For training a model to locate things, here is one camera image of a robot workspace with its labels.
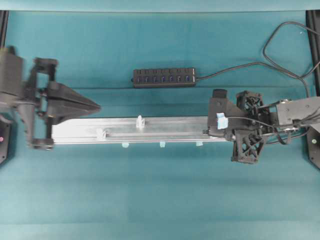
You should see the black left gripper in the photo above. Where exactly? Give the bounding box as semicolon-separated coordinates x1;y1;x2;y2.
17;57;101;150

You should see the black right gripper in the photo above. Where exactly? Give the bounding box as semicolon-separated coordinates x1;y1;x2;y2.
231;91;272;164

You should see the black USB cable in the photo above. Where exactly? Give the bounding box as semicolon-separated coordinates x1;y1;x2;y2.
195;21;320;97

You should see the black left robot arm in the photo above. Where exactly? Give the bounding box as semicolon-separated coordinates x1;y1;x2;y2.
0;46;101;150

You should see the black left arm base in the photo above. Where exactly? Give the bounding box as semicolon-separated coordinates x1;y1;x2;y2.
0;120;12;164

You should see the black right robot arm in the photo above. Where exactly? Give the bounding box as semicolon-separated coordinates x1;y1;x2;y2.
223;91;320;167

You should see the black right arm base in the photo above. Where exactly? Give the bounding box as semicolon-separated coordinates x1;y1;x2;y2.
306;126;320;170

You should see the black USB hub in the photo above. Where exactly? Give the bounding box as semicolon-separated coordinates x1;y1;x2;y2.
132;67;196;88

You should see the teal tape piece middle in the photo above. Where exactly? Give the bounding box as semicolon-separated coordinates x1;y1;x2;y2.
159;141;166;148

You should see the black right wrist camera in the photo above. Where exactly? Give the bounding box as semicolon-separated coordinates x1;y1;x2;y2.
207;89;244;137

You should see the aluminium extrusion rail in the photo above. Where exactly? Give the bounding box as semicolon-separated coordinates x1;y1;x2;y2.
52;116;225;145

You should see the white ring clip middle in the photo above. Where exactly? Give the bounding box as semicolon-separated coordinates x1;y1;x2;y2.
136;115;146;129

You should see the black left frame post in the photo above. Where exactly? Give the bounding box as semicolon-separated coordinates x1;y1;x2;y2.
0;10;9;48

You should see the black frame post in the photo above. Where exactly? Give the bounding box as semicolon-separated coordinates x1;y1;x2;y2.
306;9;320;96
0;10;9;48

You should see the black right frame post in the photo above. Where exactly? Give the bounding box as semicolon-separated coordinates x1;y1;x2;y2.
306;9;320;96

